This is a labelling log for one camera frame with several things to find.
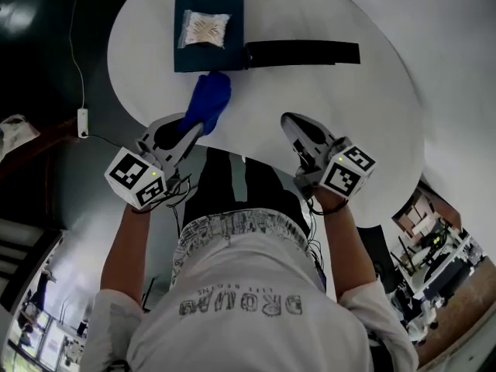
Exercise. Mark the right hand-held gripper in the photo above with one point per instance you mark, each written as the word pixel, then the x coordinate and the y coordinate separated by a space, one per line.
pixel 341 169

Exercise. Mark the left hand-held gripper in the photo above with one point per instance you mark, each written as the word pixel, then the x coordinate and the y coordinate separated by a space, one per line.
pixel 135 176

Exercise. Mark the blue cloth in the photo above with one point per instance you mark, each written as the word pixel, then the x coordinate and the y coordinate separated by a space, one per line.
pixel 207 101

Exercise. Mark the person's right forearm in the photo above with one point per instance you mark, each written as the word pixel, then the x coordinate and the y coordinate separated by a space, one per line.
pixel 348 246

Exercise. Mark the person's left forearm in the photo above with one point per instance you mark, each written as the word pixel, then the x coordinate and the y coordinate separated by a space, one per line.
pixel 124 254

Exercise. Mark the white round tabletop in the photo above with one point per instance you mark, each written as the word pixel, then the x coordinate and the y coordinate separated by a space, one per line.
pixel 310 91

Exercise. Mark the black trousers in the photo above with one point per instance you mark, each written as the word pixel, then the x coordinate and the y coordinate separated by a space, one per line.
pixel 255 188

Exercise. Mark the white power strip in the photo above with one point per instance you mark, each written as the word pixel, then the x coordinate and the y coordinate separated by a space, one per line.
pixel 82 122

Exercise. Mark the clear bag of cotton swabs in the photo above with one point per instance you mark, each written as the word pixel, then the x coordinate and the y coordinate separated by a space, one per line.
pixel 204 28

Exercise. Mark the dark teal flat case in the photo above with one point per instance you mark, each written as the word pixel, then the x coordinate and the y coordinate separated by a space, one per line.
pixel 232 33

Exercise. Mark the brown wooden beam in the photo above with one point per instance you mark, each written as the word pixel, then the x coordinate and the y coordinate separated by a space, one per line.
pixel 35 147

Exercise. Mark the brown shelf unit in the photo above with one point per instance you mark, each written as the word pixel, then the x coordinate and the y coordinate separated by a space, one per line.
pixel 424 215

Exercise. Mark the pale crumpled bag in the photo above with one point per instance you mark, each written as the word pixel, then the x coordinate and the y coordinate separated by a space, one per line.
pixel 15 132

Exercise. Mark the white printed t-shirt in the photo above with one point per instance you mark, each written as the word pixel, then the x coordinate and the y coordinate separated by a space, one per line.
pixel 248 316

